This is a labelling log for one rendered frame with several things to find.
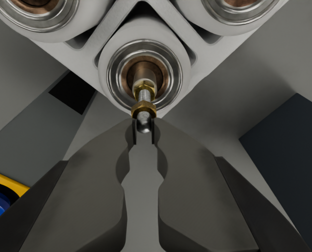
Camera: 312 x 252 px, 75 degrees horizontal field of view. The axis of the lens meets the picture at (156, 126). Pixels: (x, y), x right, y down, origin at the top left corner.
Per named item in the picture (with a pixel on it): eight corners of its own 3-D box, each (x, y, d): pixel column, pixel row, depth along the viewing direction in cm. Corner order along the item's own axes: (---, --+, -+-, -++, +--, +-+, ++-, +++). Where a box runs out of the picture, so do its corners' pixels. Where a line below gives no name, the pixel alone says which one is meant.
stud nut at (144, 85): (133, 81, 17) (133, 84, 16) (153, 79, 17) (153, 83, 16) (136, 101, 18) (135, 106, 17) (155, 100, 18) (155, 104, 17)
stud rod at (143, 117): (139, 79, 19) (135, 121, 12) (149, 78, 19) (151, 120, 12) (140, 89, 19) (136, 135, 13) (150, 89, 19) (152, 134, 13)
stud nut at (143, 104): (130, 100, 14) (129, 105, 13) (155, 98, 14) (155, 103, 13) (134, 124, 15) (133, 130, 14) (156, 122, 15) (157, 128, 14)
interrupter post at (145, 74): (141, 61, 20) (140, 72, 17) (161, 75, 20) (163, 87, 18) (128, 81, 21) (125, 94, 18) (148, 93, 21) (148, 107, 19)
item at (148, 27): (137, -1, 32) (128, 0, 17) (184, 37, 35) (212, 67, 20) (108, 51, 36) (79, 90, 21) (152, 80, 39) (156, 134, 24)
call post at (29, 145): (103, 82, 46) (46, 194, 20) (86, 103, 49) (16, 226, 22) (76, 61, 43) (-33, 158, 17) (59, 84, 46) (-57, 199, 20)
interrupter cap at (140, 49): (133, 19, 18) (132, 20, 17) (197, 68, 20) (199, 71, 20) (93, 87, 21) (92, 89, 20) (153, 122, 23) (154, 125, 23)
